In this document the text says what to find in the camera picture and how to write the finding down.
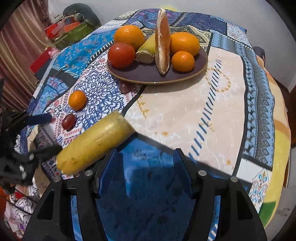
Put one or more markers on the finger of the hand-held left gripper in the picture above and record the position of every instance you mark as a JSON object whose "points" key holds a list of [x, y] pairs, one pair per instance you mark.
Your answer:
{"points": [[38, 119], [47, 150]]}

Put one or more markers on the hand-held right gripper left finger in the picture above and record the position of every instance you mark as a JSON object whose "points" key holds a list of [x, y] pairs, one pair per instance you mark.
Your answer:
{"points": [[108, 171]]}

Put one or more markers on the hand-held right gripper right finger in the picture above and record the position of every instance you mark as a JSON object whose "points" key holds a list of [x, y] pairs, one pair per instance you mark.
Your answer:
{"points": [[182, 171]]}

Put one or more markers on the yellow banana piece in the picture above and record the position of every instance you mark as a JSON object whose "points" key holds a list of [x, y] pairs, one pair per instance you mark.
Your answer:
{"points": [[146, 49], [94, 143]]}

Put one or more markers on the purple plate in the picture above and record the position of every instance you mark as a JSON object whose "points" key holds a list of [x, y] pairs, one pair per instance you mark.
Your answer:
{"points": [[159, 74]]}

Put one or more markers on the red tomato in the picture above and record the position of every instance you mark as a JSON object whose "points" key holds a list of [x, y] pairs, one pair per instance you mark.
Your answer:
{"points": [[121, 55]]}

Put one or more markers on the small orange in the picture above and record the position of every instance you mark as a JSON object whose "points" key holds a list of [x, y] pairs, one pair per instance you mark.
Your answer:
{"points": [[78, 100], [183, 61]]}

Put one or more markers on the large orange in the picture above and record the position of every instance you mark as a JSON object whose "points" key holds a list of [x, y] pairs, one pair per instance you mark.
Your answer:
{"points": [[185, 44], [128, 37]]}

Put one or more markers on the pomelo slice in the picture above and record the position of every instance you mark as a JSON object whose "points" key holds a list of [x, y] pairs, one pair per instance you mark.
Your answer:
{"points": [[163, 41]]}

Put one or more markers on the dark red small fruit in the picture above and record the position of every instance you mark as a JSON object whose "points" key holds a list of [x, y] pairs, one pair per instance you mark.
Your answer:
{"points": [[126, 87], [69, 121]]}

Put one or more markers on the floral white cloth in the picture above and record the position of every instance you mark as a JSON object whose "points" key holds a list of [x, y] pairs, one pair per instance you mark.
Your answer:
{"points": [[20, 206]]}

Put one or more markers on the striped red curtain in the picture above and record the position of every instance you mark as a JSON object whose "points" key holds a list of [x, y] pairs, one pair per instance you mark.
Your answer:
{"points": [[16, 69]]}

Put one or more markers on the patchwork printed blanket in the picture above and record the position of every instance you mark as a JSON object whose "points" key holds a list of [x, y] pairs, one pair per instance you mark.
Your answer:
{"points": [[185, 115]]}

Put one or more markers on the red flat box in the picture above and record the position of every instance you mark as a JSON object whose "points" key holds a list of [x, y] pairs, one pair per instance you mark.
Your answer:
{"points": [[40, 62]]}

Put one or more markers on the pink plush toy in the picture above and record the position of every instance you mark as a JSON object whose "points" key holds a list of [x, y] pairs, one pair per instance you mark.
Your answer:
{"points": [[52, 52]]}

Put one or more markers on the red bag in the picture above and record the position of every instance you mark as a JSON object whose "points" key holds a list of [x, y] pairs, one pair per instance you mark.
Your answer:
{"points": [[54, 29]]}

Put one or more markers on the green storage box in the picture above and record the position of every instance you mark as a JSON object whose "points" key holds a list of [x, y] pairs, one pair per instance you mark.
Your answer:
{"points": [[77, 33]]}

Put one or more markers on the yellow fleece blanket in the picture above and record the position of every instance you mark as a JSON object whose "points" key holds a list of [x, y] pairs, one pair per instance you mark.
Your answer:
{"points": [[277, 150]]}

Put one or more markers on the orange box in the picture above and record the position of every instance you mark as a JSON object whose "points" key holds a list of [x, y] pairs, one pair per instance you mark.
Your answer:
{"points": [[71, 25]]}

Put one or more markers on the grey pillow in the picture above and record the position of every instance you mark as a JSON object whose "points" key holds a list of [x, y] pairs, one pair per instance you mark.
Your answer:
{"points": [[83, 12]]}

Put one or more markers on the dark chair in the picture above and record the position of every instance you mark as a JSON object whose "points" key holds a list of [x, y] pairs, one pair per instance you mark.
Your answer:
{"points": [[260, 52]]}

